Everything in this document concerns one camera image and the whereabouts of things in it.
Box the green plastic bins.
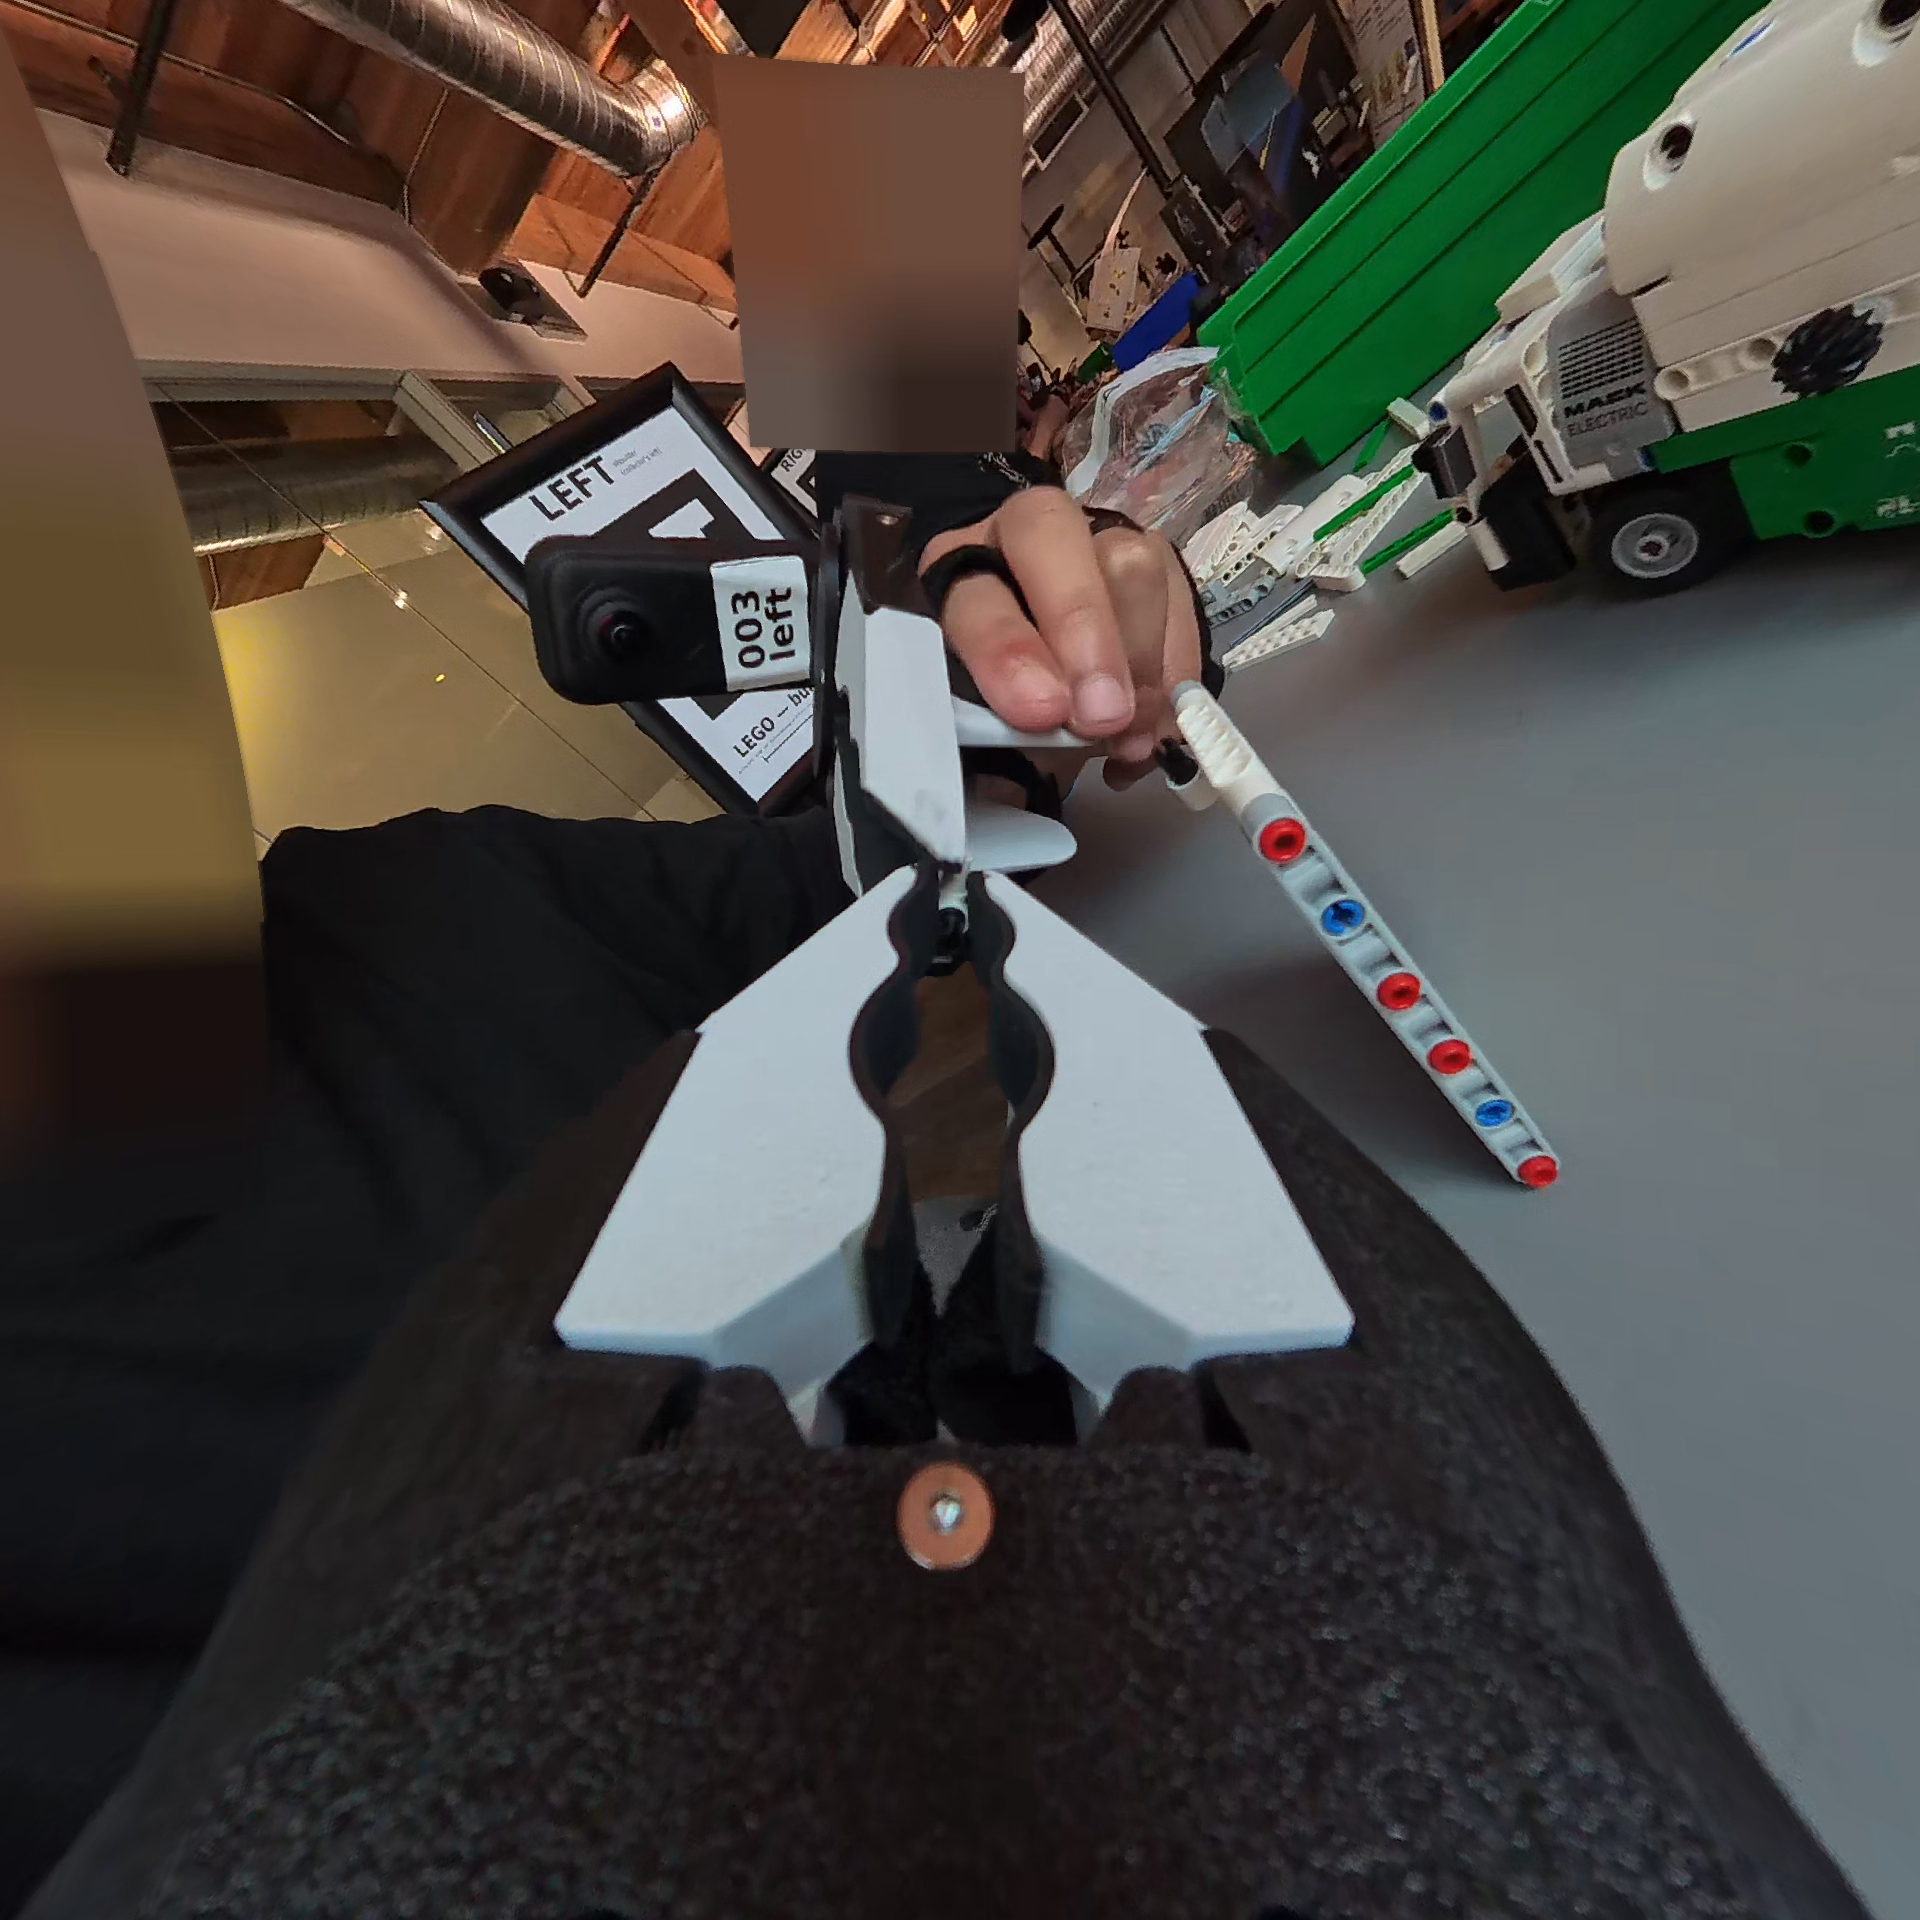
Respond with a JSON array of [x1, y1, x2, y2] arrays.
[[1192, 0, 1778, 471]]

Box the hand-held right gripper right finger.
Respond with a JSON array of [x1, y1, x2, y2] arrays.
[[972, 874, 1355, 1416]]

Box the pile of white lego pieces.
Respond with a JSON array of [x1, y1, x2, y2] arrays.
[[1183, 463, 1471, 672]]

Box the white and green lego truck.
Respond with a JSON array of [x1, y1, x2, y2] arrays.
[[1417, 0, 1920, 594]]

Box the clear plastic bag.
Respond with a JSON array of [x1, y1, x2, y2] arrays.
[[1057, 352, 1251, 530]]

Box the person's left forearm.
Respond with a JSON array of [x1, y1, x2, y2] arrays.
[[264, 801, 860, 1059]]

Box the grey lego beam with pins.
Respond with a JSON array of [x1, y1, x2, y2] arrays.
[[1159, 680, 1564, 1196]]

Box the black framed marker sign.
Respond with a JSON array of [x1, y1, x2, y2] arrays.
[[421, 364, 841, 818]]

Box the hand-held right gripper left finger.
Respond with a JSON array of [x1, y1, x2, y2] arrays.
[[556, 865, 922, 1446]]

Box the person's black clothing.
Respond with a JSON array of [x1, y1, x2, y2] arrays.
[[0, 960, 706, 1920]]

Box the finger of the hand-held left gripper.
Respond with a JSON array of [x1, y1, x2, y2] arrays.
[[831, 591, 972, 896], [945, 697, 1100, 882]]

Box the person's left hand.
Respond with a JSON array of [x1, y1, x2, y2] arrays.
[[914, 488, 1220, 793]]

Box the metal air duct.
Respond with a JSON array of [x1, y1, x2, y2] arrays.
[[293, 0, 711, 178]]

